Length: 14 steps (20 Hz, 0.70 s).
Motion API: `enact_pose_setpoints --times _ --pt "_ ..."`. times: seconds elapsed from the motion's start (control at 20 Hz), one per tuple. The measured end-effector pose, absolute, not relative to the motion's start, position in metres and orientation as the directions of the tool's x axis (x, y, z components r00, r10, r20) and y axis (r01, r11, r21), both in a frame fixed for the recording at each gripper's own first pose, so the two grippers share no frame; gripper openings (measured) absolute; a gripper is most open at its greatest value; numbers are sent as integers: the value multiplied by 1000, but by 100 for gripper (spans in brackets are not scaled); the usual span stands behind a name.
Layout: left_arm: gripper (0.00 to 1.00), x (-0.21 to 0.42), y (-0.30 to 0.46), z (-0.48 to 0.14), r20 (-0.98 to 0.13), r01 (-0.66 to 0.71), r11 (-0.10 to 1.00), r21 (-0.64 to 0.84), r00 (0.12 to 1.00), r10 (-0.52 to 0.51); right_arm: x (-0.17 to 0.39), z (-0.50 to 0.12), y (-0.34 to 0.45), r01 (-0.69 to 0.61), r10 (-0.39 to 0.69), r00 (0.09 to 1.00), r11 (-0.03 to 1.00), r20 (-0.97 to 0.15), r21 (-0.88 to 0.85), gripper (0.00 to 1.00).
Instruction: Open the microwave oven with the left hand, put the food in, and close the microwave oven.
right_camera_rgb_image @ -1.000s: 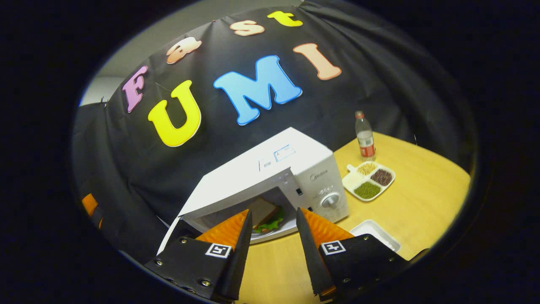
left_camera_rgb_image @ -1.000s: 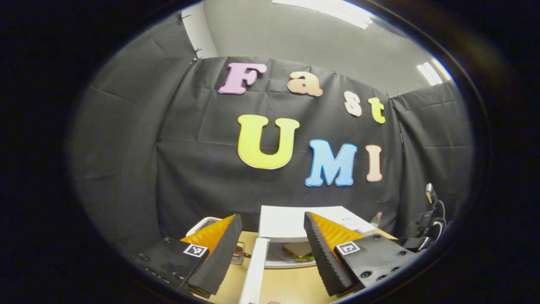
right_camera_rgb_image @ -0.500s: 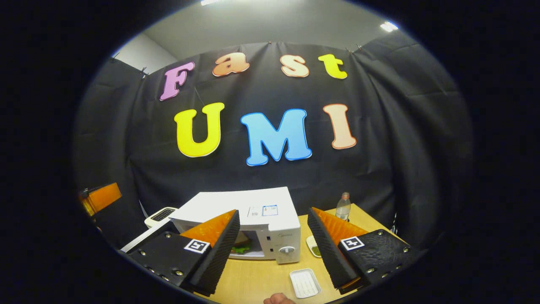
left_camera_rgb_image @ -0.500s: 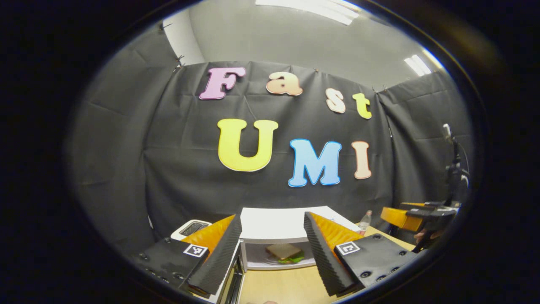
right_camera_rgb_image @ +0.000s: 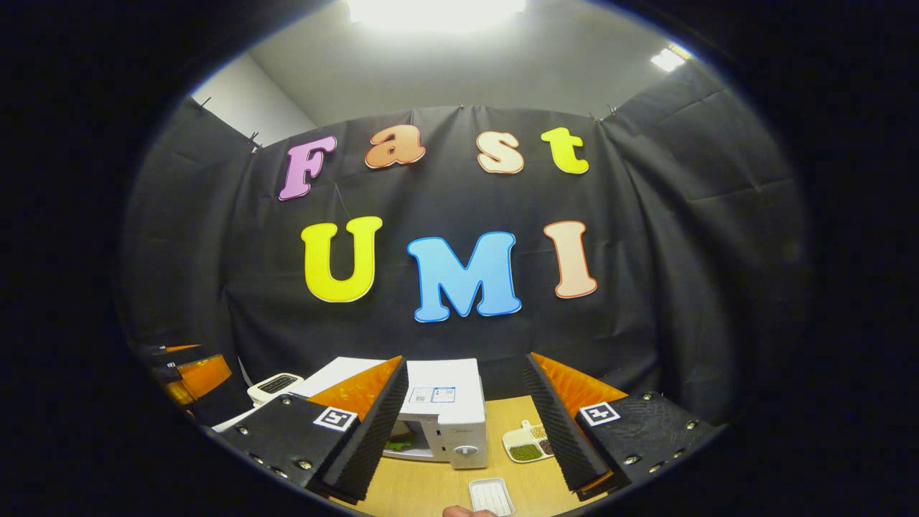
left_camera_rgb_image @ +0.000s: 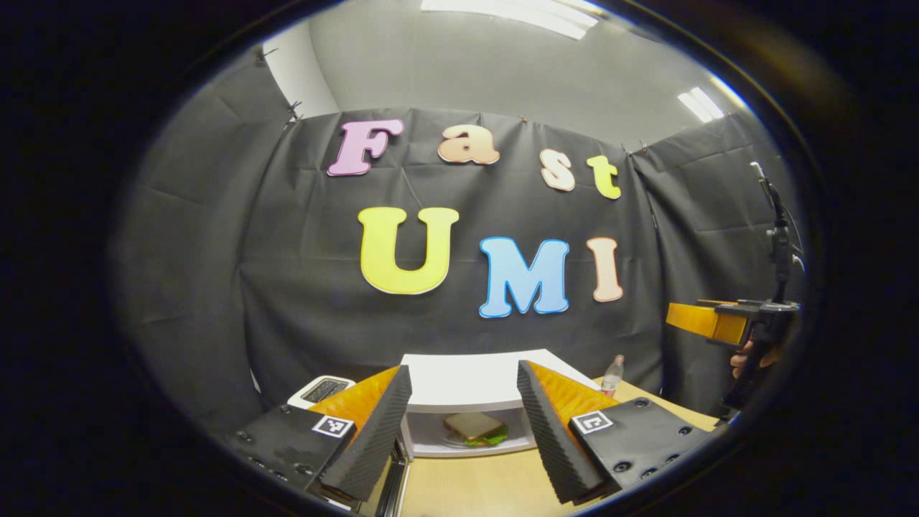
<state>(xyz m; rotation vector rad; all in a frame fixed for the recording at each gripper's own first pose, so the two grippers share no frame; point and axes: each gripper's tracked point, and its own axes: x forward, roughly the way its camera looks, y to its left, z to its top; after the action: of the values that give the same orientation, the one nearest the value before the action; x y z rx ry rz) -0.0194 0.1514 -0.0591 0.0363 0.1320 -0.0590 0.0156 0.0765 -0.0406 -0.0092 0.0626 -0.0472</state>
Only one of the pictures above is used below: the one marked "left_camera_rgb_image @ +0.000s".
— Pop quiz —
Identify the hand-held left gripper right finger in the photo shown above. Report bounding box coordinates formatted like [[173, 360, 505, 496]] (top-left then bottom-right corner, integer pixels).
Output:
[[516, 360, 712, 506]]

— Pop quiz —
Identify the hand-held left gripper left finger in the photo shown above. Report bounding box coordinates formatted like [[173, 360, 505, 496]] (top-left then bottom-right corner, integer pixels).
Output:
[[226, 365, 414, 503]]

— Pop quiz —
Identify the lettuce sandwich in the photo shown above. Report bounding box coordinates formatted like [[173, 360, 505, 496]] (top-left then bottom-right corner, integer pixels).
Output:
[[443, 412, 509, 448]]

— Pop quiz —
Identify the white microwave oven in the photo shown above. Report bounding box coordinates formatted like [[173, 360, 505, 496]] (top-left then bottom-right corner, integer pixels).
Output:
[[359, 348, 600, 517]]

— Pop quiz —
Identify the white toaster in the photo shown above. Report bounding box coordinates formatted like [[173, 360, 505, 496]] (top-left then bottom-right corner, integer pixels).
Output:
[[287, 376, 356, 410]]

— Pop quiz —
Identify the black tripod stand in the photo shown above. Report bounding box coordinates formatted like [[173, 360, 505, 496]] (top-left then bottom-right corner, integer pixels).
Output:
[[750, 162, 806, 302]]

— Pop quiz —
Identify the clear plastic water bottle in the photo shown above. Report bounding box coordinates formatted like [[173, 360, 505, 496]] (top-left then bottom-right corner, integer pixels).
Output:
[[602, 354, 625, 398]]

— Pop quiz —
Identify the small ceiling light panel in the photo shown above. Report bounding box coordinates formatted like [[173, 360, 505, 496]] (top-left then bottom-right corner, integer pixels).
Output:
[[678, 88, 724, 123]]

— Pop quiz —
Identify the large ceiling light panel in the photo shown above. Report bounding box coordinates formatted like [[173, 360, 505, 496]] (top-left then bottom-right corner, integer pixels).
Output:
[[420, 0, 599, 40]]

